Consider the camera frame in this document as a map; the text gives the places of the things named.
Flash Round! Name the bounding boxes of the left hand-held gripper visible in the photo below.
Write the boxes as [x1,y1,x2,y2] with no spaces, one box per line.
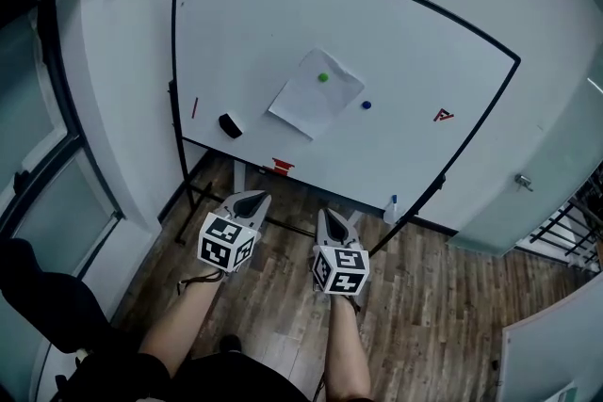
[197,189,272,274]

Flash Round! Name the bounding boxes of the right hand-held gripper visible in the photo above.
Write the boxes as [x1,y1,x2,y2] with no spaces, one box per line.
[312,208,370,297]

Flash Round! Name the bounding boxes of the white paper sheet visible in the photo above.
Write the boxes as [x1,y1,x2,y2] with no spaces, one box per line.
[267,46,367,141]

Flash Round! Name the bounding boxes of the black-framed whiteboard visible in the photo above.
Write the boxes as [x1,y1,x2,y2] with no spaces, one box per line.
[168,0,522,258]

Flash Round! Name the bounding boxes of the person's right forearm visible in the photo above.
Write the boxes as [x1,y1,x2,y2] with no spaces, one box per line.
[324,294,373,402]

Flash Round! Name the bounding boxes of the person's left forearm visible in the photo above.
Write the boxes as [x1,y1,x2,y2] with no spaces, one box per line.
[139,270,222,373]

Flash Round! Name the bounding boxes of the black whiteboard eraser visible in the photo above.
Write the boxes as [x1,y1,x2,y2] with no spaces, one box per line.
[218,111,244,140]

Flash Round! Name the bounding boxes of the white table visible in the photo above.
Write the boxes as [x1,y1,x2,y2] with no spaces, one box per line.
[233,158,367,230]

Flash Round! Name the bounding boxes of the clear spray bottle blue cap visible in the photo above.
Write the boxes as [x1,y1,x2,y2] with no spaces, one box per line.
[383,194,404,226]

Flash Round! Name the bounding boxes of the person's black clothing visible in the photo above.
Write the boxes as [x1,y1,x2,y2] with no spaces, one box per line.
[56,350,326,402]

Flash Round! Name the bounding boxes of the black mesh office chair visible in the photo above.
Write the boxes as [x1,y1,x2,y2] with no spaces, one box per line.
[0,237,142,392]

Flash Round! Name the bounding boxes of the black metal railing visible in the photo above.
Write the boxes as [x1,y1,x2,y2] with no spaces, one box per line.
[515,164,603,272]

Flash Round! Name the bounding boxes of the black-framed window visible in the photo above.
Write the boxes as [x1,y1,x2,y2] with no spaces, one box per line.
[0,0,126,279]

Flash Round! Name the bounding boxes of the green and white box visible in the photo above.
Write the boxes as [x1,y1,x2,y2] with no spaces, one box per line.
[548,380,579,402]

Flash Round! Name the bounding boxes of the black left wrist strap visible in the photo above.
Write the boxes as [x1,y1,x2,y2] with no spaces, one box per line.
[176,270,225,297]

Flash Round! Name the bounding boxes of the white wall panel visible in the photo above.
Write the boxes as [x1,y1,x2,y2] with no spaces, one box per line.
[497,281,603,402]

